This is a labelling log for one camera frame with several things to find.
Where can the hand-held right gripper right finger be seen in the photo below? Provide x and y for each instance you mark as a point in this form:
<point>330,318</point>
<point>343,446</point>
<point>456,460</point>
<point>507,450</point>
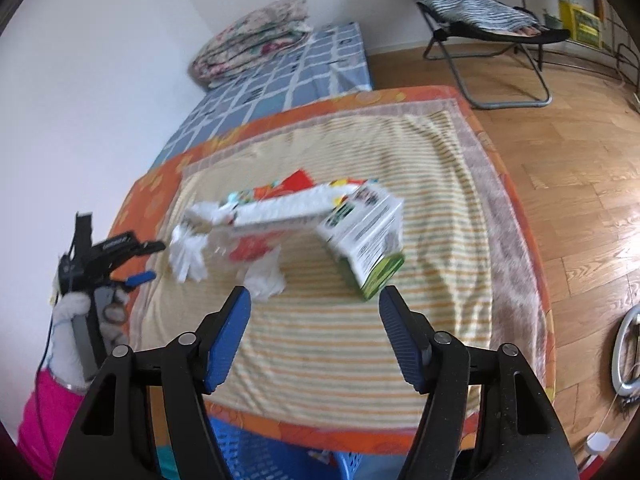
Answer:
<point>400,340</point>

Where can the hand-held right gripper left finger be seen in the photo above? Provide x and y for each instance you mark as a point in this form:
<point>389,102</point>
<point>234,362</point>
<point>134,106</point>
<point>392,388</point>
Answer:
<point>230,340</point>

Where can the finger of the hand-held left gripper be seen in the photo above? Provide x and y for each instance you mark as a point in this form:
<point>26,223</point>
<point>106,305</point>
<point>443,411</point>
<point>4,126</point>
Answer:
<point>142,277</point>
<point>145,246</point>

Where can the white tissue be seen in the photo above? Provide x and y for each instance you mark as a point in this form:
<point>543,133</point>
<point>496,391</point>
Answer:
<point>190,255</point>

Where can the clear plastic bag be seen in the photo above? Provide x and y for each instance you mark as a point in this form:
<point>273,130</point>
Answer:
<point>265,280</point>

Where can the red round lid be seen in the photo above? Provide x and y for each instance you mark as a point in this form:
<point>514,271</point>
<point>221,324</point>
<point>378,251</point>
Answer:
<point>250,249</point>

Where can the green white carton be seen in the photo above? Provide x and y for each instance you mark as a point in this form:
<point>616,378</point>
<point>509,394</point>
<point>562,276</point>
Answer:
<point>370,240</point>

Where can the blue plastic basket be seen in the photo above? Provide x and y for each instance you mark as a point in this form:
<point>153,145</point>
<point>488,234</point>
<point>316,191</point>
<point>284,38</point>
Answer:
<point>260,452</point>

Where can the white box with colourful print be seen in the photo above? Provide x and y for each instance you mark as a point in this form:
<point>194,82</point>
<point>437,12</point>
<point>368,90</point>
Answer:
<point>285,212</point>

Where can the person's left forearm pink sleeve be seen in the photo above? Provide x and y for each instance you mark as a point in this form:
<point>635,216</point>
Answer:
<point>45,420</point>

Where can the person's left hand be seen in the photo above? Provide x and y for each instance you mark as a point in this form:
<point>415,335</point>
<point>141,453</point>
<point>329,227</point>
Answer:
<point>65,340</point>

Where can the striped towel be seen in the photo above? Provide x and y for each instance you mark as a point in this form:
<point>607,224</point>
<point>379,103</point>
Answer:
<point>350,345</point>

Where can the orange printed blanket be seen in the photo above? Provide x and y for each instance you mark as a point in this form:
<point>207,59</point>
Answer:
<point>145,195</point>

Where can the blue checked bed sheet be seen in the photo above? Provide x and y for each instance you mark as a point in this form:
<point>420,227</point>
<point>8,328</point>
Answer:
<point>280,80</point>

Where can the small white round device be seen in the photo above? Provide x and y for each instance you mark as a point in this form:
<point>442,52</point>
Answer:
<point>598,443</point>

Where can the folded floral quilt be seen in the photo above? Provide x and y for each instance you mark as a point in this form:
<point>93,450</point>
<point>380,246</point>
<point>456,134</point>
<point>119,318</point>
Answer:
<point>250,40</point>

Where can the striped chair cushion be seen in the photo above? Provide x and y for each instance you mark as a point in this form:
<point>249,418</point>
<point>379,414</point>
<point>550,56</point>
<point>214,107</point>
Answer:
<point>475,12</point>

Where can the yellow green box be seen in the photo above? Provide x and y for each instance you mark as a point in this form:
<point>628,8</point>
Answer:
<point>580,22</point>

